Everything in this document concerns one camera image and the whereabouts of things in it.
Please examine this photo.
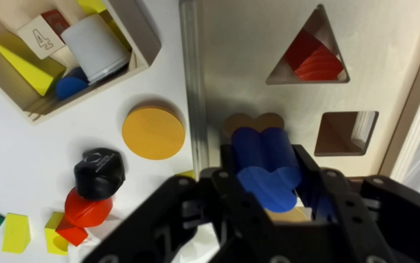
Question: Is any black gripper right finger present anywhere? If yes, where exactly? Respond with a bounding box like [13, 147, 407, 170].
[291, 145, 420, 263]

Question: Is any white number cube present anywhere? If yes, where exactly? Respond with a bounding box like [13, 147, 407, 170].
[16, 14, 67, 62]

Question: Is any wooden shape sorter box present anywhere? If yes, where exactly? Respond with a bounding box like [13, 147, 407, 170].
[178, 0, 420, 180]

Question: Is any red-orange block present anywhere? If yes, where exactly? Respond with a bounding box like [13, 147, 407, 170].
[54, 217, 89, 248]

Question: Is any yellow wedge block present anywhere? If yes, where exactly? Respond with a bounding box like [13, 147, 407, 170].
[0, 31, 67, 99]

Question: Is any white cylinder block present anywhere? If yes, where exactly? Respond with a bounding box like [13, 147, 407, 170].
[60, 14, 133, 85]

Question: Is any black block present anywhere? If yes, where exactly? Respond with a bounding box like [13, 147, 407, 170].
[73, 148, 127, 202]

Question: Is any blue lobed block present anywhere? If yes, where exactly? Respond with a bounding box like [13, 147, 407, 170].
[230, 126, 304, 215]

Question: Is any small blue block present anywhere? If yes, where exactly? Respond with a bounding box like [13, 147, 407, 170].
[54, 66, 91, 101]

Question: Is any orange wooden disc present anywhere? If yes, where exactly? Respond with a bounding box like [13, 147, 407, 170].
[120, 103, 187, 161]

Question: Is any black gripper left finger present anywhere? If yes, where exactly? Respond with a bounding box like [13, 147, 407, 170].
[82, 144, 288, 263]

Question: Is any wooden tray box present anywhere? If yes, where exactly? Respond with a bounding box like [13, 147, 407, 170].
[0, 0, 162, 125]

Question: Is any small yellow block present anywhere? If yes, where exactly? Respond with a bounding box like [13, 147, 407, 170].
[76, 0, 110, 17]

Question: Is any red ridged block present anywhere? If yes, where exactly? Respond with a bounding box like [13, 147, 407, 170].
[282, 30, 345, 82]

